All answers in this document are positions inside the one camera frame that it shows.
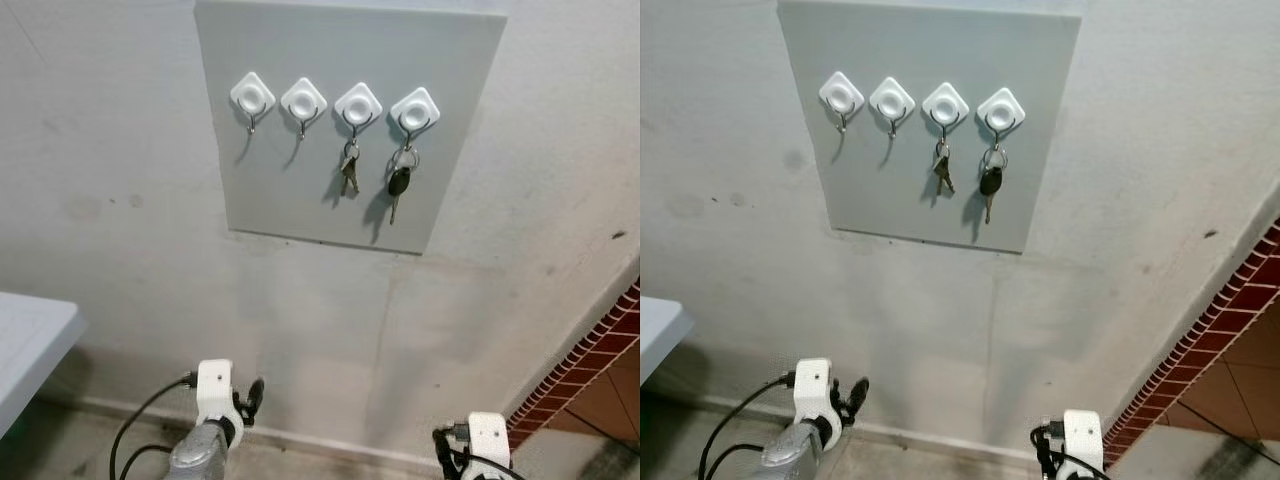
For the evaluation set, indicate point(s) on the hanging silver key bunch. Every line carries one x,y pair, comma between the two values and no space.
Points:
943,172
349,174

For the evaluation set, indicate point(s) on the red brick pattern skirting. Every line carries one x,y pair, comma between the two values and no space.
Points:
590,355
1200,340

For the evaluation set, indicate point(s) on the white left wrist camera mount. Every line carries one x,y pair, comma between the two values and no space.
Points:
815,392
215,392

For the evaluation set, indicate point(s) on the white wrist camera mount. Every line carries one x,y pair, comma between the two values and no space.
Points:
215,392
490,445
815,392
1083,445

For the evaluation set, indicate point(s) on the grey wall board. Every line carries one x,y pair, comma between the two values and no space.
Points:
300,190
880,190

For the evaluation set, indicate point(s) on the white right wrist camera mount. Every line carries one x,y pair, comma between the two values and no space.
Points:
1083,445
490,445

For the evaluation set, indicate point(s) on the white diamond wall hook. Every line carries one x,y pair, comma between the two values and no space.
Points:
1001,110
358,103
252,93
945,104
891,99
303,98
415,110
841,93

